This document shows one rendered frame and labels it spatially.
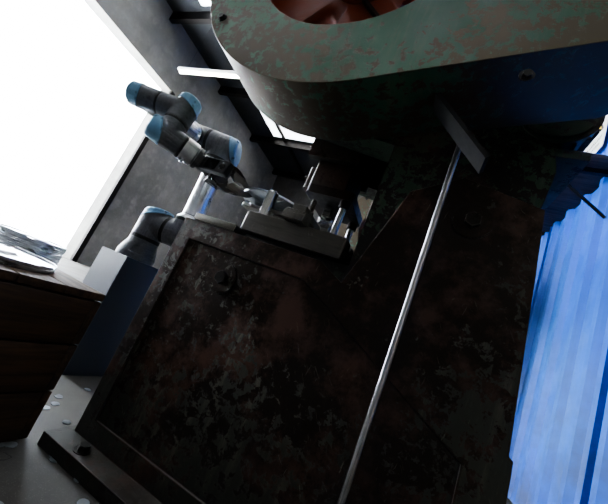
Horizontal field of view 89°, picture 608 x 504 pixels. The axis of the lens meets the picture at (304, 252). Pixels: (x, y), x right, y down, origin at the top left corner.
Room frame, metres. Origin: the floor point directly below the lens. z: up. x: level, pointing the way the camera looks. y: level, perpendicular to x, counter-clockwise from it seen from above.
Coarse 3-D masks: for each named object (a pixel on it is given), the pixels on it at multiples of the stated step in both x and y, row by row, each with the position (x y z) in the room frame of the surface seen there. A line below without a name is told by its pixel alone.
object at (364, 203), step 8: (360, 200) 2.33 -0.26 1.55; (368, 200) 2.30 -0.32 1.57; (360, 208) 2.32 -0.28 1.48; (368, 208) 2.29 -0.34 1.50; (344, 224) 2.35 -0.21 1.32; (360, 224) 2.30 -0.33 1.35; (344, 232) 2.34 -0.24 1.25; (360, 232) 2.37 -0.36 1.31; (352, 240) 2.31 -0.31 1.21; (352, 248) 2.30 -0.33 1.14
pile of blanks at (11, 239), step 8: (0, 232) 1.50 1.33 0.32; (8, 232) 1.49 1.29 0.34; (0, 240) 1.49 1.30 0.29; (8, 240) 1.55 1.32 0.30; (16, 240) 1.50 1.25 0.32; (24, 240) 1.57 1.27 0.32; (32, 240) 1.52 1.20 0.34; (24, 248) 1.52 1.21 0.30; (32, 248) 1.53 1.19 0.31; (40, 248) 1.56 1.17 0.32; (48, 248) 1.58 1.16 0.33; (56, 248) 1.61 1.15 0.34; (40, 256) 1.57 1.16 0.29; (48, 256) 1.66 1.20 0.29; (56, 256) 1.64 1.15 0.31; (56, 264) 1.69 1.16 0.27
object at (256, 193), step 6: (252, 192) 0.98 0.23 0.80; (258, 192) 0.95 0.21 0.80; (264, 192) 0.93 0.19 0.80; (246, 198) 1.06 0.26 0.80; (252, 198) 1.03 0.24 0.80; (258, 198) 1.00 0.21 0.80; (264, 198) 0.98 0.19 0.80; (282, 198) 0.91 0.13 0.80; (258, 204) 1.06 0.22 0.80; (276, 204) 0.98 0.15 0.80; (282, 204) 0.95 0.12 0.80; (288, 204) 0.93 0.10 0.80; (276, 210) 1.05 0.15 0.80; (282, 210) 1.02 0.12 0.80
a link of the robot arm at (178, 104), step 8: (160, 96) 0.86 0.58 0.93; (168, 96) 0.86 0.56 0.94; (184, 96) 0.86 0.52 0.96; (192, 96) 0.87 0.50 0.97; (160, 104) 0.86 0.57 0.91; (168, 104) 0.86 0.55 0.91; (176, 104) 0.86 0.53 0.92; (184, 104) 0.86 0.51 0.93; (192, 104) 0.87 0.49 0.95; (200, 104) 0.89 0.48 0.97; (160, 112) 0.88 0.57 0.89; (168, 112) 0.85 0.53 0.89; (176, 112) 0.85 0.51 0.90; (184, 112) 0.86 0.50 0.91; (192, 112) 0.88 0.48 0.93; (184, 120) 0.87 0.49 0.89; (192, 120) 0.89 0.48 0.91
